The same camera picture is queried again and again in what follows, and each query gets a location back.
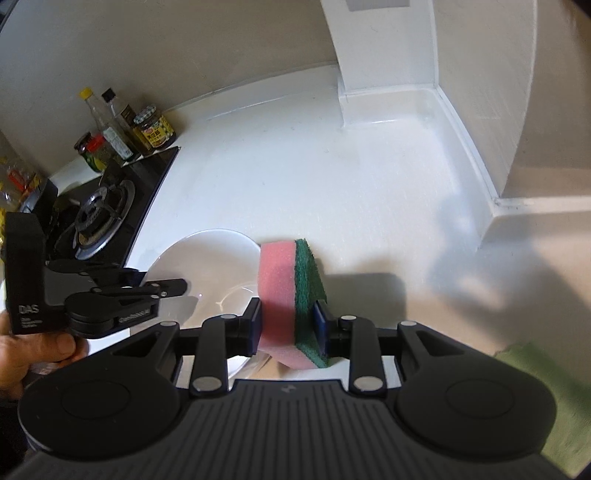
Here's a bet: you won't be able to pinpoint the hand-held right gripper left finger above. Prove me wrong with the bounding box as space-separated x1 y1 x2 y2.
113 298 264 398

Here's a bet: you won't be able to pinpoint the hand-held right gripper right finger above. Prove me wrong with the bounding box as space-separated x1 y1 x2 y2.
311 299 467 398

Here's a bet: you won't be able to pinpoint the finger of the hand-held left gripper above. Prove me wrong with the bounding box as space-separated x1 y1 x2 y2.
46 259 148 291
90 278 188 306

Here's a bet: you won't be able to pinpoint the pink and green sponge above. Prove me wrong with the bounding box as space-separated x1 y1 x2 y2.
256 239 331 370

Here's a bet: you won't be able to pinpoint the white bowl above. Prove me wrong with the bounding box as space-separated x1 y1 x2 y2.
139 229 278 389

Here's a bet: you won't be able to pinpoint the person's left hand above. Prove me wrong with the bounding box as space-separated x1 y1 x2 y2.
0 308 88 402

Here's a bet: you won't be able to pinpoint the stove burner grate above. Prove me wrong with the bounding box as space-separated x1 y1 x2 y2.
73 179 137 259

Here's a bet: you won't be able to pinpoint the black box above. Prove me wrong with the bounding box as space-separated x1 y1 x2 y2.
21 178 59 219

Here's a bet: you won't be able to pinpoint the colourful plastic packets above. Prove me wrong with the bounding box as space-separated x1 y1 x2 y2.
0 156 43 210

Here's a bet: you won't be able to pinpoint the black glass gas stove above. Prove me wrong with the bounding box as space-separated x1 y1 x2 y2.
46 145 181 269

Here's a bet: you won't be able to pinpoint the dark-lidded jar with green contents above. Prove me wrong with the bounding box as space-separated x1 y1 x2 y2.
74 132 105 174

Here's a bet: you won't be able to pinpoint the small bottle with red cap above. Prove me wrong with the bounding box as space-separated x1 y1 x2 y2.
90 135 123 168

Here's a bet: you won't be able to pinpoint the dark oil bottle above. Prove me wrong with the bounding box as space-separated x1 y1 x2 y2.
120 103 156 156

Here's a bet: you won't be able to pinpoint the clear bottle with black cap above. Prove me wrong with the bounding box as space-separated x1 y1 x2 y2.
102 89 138 162

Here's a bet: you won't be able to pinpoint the jar with yellow label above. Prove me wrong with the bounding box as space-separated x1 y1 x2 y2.
134 106 177 149

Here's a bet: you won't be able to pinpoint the green cloth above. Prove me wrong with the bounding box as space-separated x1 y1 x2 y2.
494 340 591 468

